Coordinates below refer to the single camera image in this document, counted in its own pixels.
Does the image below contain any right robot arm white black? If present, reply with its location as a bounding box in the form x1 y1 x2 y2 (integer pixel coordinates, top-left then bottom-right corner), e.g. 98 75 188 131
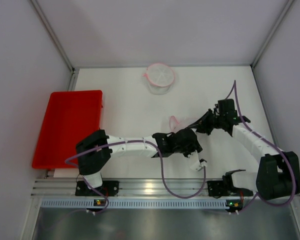
188 99 300 201

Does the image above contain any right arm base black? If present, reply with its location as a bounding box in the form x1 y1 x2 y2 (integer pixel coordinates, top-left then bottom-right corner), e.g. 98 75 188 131
207 169 254 199

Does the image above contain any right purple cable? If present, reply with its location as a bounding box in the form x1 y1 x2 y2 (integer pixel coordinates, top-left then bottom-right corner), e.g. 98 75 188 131
223 80 298 214

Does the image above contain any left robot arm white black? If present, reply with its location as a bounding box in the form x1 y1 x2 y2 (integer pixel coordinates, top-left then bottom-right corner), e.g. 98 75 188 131
75 128 207 188

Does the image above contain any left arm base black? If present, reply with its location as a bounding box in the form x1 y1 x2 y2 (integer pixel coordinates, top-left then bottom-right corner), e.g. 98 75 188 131
75 180 120 197

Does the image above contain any slotted cable duct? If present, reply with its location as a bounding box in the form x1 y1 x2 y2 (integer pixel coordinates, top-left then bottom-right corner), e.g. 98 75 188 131
41 198 242 210

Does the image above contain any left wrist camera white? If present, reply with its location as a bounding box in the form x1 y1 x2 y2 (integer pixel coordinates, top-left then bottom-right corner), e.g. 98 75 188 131
187 151 208 172

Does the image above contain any aluminium mounting rail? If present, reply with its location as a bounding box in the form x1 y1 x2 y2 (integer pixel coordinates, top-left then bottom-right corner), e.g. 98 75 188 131
31 177 300 198

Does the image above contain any white mesh laundry bag pink trim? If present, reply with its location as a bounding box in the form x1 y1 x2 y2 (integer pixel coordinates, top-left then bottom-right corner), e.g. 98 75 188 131
142 63 176 95

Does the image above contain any red plastic bin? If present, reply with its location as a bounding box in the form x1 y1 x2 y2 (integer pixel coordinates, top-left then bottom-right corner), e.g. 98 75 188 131
32 90 103 170

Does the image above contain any spare white mesh laundry bag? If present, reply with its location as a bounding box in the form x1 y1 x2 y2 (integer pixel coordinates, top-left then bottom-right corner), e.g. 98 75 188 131
169 115 198 133

